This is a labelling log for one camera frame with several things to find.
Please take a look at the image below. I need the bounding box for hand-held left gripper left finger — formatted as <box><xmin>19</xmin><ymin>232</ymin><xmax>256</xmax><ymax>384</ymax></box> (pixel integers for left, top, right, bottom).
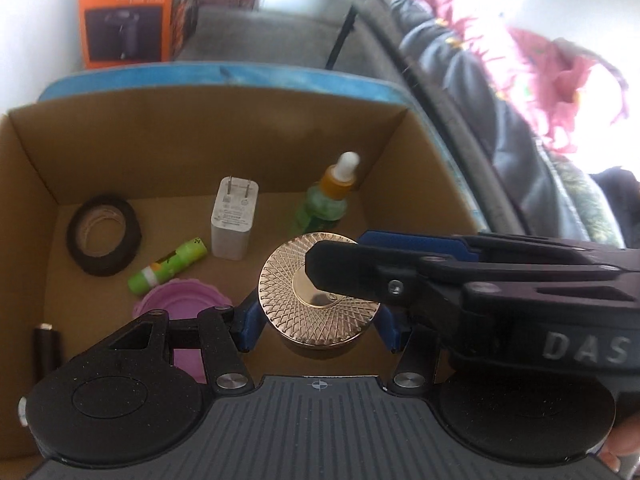
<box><xmin>107</xmin><ymin>301</ymin><xmax>263</xmax><ymax>396</ymax></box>

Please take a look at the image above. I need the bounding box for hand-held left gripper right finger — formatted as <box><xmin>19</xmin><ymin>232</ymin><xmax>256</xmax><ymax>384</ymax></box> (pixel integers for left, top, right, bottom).
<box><xmin>374</xmin><ymin>304</ymin><xmax>443</xmax><ymax>395</ymax></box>

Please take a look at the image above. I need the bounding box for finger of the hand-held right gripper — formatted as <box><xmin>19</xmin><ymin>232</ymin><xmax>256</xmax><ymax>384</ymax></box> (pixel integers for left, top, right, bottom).
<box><xmin>357</xmin><ymin>230</ymin><xmax>486</xmax><ymax>262</ymax></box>
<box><xmin>305</xmin><ymin>240</ymin><xmax>441</xmax><ymax>312</ymax></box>

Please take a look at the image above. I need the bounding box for green dropper bottle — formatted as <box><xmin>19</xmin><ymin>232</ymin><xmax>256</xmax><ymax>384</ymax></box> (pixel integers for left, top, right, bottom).
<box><xmin>292</xmin><ymin>151</ymin><xmax>362</xmax><ymax>235</ymax></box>

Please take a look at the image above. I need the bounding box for pink plastic lid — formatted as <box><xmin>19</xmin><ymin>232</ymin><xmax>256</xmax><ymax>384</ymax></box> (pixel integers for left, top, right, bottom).
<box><xmin>132</xmin><ymin>280</ymin><xmax>236</xmax><ymax>386</ymax></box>

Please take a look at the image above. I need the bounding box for white charger plug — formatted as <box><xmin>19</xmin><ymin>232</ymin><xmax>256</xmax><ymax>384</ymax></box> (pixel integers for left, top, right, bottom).
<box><xmin>210</xmin><ymin>175</ymin><xmax>260</xmax><ymax>261</ymax></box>

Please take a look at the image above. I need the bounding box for green lip balm stick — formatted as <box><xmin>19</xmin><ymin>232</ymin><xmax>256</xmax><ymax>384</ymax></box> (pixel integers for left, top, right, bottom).
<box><xmin>127</xmin><ymin>237</ymin><xmax>208</xmax><ymax>295</ymax></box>

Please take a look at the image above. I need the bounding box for black electrical tape roll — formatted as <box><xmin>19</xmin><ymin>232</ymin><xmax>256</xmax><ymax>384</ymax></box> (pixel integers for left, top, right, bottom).
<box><xmin>66</xmin><ymin>192</ymin><xmax>142</xmax><ymax>277</ymax></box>

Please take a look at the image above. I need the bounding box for large brown cardboard box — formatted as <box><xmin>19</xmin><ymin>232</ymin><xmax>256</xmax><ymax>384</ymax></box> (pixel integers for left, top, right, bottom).
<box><xmin>0</xmin><ymin>82</ymin><xmax>493</xmax><ymax>461</ymax></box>

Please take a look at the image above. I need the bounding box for black cylinder with gold label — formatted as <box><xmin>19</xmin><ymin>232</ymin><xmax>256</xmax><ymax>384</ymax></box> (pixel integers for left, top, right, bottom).
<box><xmin>32</xmin><ymin>324</ymin><xmax>65</xmax><ymax>386</ymax></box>

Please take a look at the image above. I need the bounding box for person's right hand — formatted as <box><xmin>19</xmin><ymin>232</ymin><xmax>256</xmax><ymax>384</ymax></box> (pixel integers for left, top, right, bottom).
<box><xmin>597</xmin><ymin>417</ymin><xmax>640</xmax><ymax>473</ymax></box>

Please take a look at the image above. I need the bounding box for dark cloth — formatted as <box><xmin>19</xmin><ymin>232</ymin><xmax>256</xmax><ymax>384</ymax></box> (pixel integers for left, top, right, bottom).
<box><xmin>595</xmin><ymin>169</ymin><xmax>640</xmax><ymax>248</ymax></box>

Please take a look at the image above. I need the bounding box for pink floral blanket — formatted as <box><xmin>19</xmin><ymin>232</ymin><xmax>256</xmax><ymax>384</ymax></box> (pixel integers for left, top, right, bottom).
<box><xmin>412</xmin><ymin>0</ymin><xmax>631</xmax><ymax>156</ymax></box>

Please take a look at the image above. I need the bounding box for orange printed carton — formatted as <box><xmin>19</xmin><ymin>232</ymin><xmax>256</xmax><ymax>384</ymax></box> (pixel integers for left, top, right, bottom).
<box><xmin>77</xmin><ymin>0</ymin><xmax>203</xmax><ymax>70</ymax></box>

